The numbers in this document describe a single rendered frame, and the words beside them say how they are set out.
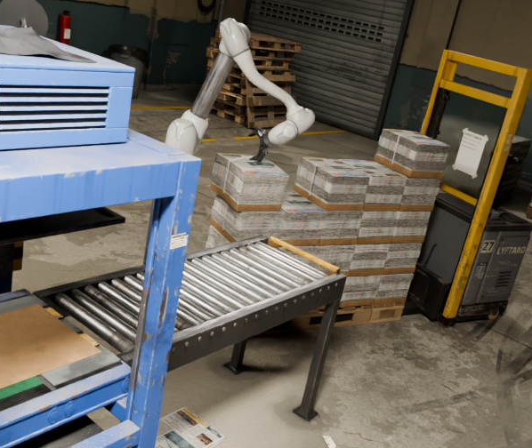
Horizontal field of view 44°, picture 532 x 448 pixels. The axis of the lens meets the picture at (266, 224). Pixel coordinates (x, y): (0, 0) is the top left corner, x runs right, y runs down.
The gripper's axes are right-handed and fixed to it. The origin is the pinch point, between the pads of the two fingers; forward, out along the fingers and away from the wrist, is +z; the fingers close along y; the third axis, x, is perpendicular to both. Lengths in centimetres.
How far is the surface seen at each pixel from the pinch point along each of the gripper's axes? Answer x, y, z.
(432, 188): 129, 23, -12
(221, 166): -14.3, 9.9, 12.1
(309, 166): 46.2, 7.8, 9.8
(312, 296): -17, 86, -77
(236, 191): -14.7, 27.1, -5.4
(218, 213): -9.9, 35.6, 27.4
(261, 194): -0.3, 28.9, -9.1
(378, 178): 81, 18, -14
